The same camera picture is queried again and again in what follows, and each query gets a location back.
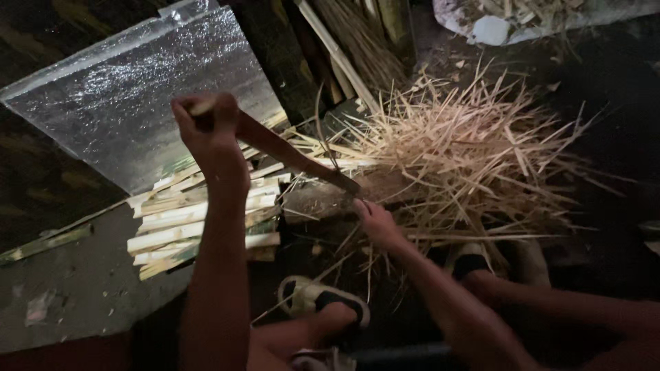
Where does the person's right hand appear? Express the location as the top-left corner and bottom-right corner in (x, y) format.
(353, 198), (407, 254)

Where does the person's left hand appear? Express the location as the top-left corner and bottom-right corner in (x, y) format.
(171, 93), (249, 172)

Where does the thin bamboo strip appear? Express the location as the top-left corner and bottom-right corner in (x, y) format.
(313, 82), (372, 217)

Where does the long machete knife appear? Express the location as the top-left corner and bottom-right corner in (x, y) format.
(188, 98), (363, 196)

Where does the wooden chopping block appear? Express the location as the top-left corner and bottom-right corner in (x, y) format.
(283, 172), (413, 228)

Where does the shiny plastic sheet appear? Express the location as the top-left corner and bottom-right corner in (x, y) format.
(0, 0), (285, 195)

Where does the black and white left sandal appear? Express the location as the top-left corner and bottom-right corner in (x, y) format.
(277, 276), (371, 329)

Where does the black and white sandal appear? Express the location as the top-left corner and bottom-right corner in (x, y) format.
(277, 276), (371, 329)
(448, 241), (497, 281)

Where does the pile of bamboo slivers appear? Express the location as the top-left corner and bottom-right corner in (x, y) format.
(289, 57), (640, 305)

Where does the stack of split bamboo pieces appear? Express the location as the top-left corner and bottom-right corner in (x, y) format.
(126, 111), (290, 281)

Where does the black and white right sandal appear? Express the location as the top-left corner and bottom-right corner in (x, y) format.
(448, 241), (497, 281)

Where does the person's left leg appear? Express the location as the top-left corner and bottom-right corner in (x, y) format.
(247, 303), (364, 371)

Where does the person's leg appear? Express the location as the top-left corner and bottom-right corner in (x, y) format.
(247, 303), (364, 371)
(461, 269), (660, 371)

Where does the bundle of bamboo poles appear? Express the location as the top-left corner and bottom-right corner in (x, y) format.
(294, 0), (418, 115)

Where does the green bamboo slat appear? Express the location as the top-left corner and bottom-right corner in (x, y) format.
(0, 223), (95, 267)

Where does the white sack of bamboo scraps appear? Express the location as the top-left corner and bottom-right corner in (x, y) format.
(432, 0), (660, 48)

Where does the person's right leg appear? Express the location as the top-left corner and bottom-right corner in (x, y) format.
(461, 269), (660, 371)

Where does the dark wooden post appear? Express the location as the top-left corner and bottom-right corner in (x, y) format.
(227, 0), (333, 127)

